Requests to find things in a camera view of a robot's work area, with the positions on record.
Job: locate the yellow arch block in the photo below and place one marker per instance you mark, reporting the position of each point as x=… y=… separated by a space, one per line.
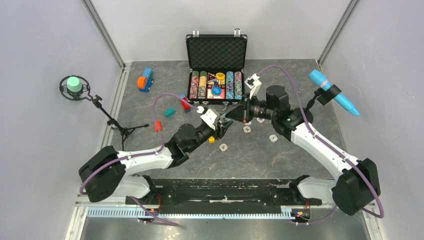
x=211 y=140

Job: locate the yellow dealer button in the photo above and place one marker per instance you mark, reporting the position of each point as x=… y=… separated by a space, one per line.
x=220 y=76

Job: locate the blue small blind button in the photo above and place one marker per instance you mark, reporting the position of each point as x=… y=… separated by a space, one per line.
x=216 y=91

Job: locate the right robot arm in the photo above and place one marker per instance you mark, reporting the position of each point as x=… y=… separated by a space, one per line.
x=355 y=182

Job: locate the red 100 poker chip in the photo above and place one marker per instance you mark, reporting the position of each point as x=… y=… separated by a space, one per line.
x=247 y=129

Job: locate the teal block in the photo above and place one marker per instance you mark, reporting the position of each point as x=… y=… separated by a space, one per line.
x=169 y=112

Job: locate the grey poker chip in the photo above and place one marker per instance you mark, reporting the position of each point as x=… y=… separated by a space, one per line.
x=273 y=138

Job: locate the orange block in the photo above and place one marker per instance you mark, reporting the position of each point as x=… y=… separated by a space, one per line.
x=158 y=126

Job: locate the green microphone on stand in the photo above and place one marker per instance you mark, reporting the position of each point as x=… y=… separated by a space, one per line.
x=76 y=88

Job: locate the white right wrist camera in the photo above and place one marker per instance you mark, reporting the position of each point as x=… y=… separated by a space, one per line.
x=253 y=83

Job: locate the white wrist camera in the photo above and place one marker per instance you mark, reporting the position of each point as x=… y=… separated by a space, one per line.
x=209 y=116
x=253 y=83

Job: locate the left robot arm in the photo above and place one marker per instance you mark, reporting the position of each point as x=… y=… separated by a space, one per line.
x=112 y=173

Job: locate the red blue lego block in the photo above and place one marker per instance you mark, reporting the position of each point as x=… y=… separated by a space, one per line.
x=184 y=103

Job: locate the blue orange toy car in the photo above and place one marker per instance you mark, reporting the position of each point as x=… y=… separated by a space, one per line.
x=145 y=81

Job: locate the blue microphone on stand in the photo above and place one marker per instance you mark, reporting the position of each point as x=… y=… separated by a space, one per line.
x=328 y=92

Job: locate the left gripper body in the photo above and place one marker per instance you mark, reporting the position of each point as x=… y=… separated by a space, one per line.
x=203 y=135

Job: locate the black poker chip case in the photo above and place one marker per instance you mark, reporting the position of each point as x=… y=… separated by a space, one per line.
x=209 y=54

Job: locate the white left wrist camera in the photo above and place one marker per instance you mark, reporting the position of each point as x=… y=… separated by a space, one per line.
x=209 y=116

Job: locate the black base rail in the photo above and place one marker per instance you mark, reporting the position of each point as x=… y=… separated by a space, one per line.
x=224 y=196

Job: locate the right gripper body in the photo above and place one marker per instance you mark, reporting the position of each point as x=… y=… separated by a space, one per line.
x=260 y=109

